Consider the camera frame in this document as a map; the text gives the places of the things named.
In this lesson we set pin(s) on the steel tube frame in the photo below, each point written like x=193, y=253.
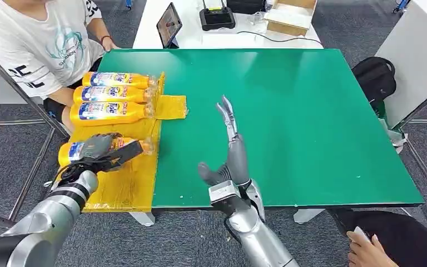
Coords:
x=32, y=173

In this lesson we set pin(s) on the pale grey side table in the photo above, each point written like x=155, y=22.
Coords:
x=416, y=55

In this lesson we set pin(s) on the brown cardboard box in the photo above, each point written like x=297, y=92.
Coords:
x=291, y=22

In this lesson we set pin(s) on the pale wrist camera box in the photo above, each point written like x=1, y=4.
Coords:
x=222, y=191

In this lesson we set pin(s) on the white table foot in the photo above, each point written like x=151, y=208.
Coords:
x=143, y=219
x=307, y=215

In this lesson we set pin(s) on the yellow plastic sheet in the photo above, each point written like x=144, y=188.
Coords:
x=132, y=184

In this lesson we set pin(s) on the black case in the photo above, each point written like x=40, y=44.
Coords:
x=246, y=5

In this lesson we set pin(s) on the white table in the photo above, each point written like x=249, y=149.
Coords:
x=198, y=38

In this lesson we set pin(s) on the white handheld device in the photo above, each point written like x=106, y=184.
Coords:
x=361, y=234

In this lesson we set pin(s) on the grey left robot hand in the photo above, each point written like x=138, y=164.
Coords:
x=99, y=151

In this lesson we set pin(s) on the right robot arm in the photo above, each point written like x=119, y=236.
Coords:
x=257, y=239

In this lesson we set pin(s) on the black tablet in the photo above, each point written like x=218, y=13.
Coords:
x=169, y=24

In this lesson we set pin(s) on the black desktop device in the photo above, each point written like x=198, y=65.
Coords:
x=217, y=20

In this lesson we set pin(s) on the orange bottle with clear cap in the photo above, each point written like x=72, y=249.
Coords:
x=106, y=112
x=114, y=94
x=68, y=153
x=117, y=79

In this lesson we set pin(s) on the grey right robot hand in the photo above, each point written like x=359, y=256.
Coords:
x=237, y=158

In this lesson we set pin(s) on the black backpack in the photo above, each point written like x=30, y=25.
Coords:
x=373, y=81

